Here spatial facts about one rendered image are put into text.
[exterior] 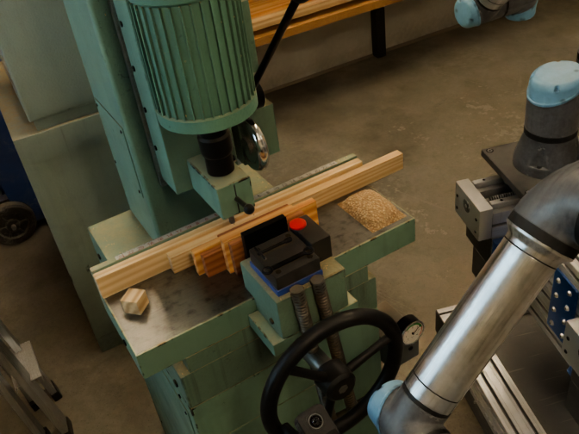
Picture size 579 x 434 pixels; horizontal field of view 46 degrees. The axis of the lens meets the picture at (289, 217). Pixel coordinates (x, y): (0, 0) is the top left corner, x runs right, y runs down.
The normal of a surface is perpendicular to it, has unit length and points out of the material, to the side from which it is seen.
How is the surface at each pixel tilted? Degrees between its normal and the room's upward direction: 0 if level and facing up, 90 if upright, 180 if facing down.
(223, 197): 90
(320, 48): 90
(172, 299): 0
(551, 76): 7
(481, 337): 62
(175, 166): 90
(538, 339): 0
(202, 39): 90
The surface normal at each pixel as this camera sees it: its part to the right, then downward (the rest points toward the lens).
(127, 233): -0.12, -0.79
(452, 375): -0.19, 0.17
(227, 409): 0.51, 0.46
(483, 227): 0.22, 0.57
